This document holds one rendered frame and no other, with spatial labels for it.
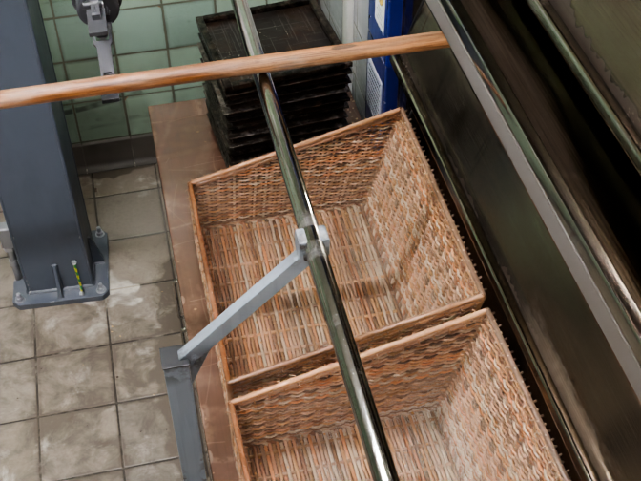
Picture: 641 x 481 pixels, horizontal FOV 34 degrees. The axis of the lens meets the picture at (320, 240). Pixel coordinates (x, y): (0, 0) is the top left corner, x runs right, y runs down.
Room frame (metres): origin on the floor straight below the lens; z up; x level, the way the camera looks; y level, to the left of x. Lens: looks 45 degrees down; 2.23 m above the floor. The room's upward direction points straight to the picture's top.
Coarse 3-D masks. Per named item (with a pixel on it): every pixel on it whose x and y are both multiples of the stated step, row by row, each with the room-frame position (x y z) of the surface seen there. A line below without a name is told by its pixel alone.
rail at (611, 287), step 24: (456, 0) 1.23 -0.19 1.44; (456, 24) 1.19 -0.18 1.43; (480, 48) 1.12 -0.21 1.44; (480, 72) 1.09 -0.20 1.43; (504, 96) 1.02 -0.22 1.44; (528, 120) 0.97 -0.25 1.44; (528, 144) 0.93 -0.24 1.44; (552, 168) 0.89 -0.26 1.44; (552, 192) 0.85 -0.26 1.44; (576, 216) 0.81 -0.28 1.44; (576, 240) 0.78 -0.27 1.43; (600, 264) 0.74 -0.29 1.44; (600, 288) 0.71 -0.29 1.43; (624, 288) 0.70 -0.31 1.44; (624, 312) 0.67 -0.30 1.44
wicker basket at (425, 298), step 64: (384, 128) 1.73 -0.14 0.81; (192, 192) 1.62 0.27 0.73; (256, 192) 1.68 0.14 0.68; (384, 192) 1.67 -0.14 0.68; (256, 256) 1.57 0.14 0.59; (384, 256) 1.56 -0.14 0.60; (448, 256) 1.36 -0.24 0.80; (256, 320) 1.39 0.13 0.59; (320, 320) 1.39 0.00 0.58; (384, 320) 1.39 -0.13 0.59; (448, 320) 1.21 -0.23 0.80; (256, 384) 1.13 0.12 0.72
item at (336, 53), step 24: (312, 48) 1.46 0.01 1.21; (336, 48) 1.46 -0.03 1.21; (360, 48) 1.46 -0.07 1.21; (384, 48) 1.46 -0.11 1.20; (408, 48) 1.47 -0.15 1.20; (432, 48) 1.48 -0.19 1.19; (144, 72) 1.40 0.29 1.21; (168, 72) 1.40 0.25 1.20; (192, 72) 1.40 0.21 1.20; (216, 72) 1.41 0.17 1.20; (240, 72) 1.41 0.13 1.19; (264, 72) 1.42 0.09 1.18; (0, 96) 1.34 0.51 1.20; (24, 96) 1.34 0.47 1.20; (48, 96) 1.35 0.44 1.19; (72, 96) 1.36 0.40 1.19
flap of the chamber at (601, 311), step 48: (432, 0) 1.27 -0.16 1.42; (480, 0) 1.28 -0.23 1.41; (528, 48) 1.17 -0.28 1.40; (480, 96) 1.06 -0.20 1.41; (528, 96) 1.06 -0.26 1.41; (576, 96) 1.07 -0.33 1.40; (576, 144) 0.97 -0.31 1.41; (528, 192) 0.89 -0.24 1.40; (576, 192) 0.88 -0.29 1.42; (624, 192) 0.89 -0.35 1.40; (624, 240) 0.80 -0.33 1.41; (624, 336) 0.66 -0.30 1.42
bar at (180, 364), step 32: (256, 32) 1.56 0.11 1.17; (288, 160) 1.21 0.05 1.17; (288, 192) 1.15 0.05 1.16; (288, 256) 1.06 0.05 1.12; (320, 256) 1.01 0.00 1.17; (256, 288) 1.04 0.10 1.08; (320, 288) 0.95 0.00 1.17; (224, 320) 1.02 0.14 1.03; (160, 352) 1.01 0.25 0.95; (192, 352) 1.00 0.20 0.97; (352, 352) 0.84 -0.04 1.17; (192, 384) 1.01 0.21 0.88; (352, 384) 0.79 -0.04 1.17; (192, 416) 0.99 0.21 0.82; (192, 448) 0.99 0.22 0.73; (384, 448) 0.69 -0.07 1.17; (192, 480) 0.99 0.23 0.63; (384, 480) 0.65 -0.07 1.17
